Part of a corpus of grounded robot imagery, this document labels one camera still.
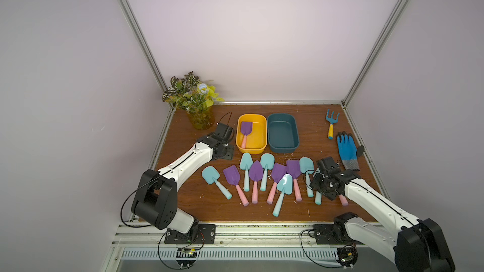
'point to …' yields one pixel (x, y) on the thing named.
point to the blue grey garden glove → (348, 151)
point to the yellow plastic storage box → (256, 142)
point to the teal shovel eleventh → (318, 198)
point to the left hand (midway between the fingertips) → (228, 150)
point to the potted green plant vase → (197, 98)
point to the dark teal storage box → (282, 133)
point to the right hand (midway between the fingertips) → (316, 182)
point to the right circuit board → (346, 255)
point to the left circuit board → (186, 252)
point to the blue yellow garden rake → (331, 120)
